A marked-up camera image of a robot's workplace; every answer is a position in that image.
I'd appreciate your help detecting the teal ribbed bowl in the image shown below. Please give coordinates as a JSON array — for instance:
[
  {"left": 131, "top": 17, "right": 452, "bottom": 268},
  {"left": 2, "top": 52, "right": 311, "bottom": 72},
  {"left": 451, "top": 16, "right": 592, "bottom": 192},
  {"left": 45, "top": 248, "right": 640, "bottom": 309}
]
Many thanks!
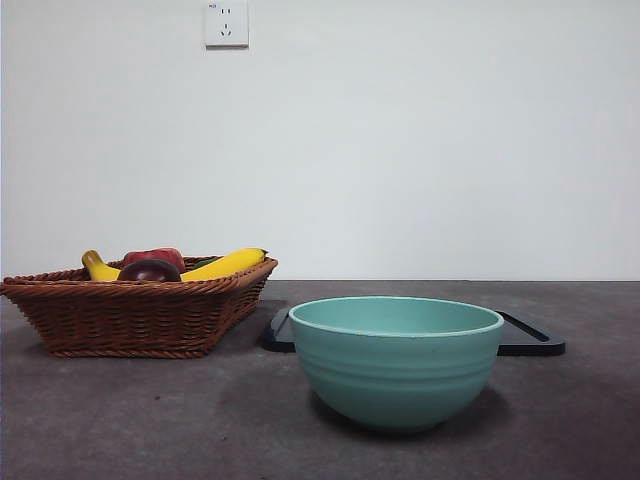
[{"left": 288, "top": 295, "right": 504, "bottom": 434}]

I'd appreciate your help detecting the dark purple plum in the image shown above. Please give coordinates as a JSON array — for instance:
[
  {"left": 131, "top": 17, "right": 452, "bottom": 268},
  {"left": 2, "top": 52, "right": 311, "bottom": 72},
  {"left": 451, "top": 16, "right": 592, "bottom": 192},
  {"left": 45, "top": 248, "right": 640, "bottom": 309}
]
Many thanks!
[{"left": 117, "top": 259, "right": 182, "bottom": 283}]

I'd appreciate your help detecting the yellow banana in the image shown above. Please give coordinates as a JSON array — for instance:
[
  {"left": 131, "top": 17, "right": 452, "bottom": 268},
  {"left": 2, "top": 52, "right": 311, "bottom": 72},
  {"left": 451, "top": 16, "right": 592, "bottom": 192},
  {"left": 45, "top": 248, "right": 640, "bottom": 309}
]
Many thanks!
[{"left": 81, "top": 247, "right": 270, "bottom": 283}]

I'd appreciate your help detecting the red apple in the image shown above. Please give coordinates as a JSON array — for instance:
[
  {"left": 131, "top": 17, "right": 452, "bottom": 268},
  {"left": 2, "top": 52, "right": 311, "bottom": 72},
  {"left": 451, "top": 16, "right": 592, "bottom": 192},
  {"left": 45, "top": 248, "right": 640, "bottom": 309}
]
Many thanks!
[{"left": 122, "top": 247, "right": 186, "bottom": 274}]

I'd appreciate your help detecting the brown wicker basket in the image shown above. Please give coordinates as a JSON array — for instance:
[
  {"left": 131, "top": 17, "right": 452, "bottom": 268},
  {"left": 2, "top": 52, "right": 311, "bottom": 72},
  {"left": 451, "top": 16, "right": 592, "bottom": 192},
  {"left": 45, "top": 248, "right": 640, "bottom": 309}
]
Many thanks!
[{"left": 0, "top": 256, "right": 279, "bottom": 360}]

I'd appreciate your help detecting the black rectangular tray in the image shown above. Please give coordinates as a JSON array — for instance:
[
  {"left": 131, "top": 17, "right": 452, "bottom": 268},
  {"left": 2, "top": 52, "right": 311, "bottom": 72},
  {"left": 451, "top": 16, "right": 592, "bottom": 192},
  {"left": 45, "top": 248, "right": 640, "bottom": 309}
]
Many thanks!
[{"left": 262, "top": 307, "right": 567, "bottom": 357}]

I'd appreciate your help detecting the white wall socket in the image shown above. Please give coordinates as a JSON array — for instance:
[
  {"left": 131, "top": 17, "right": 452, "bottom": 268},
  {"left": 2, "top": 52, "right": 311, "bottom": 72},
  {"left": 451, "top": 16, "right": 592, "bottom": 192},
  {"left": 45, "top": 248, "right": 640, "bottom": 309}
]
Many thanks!
[{"left": 204, "top": 1, "right": 250, "bottom": 50}]

